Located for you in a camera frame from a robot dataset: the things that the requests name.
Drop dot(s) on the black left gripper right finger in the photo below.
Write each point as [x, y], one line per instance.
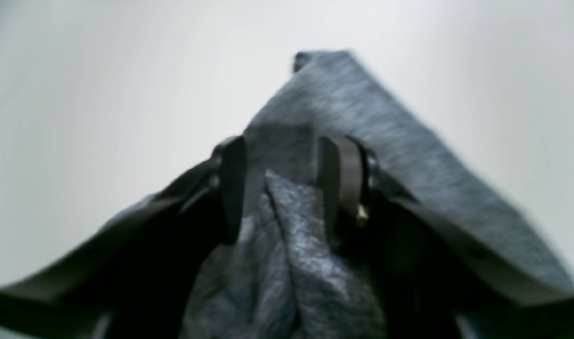
[434, 277]

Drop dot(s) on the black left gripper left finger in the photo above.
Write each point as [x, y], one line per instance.
[132, 280]

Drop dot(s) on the grey long-sleeve T-shirt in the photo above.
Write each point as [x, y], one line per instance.
[282, 280]

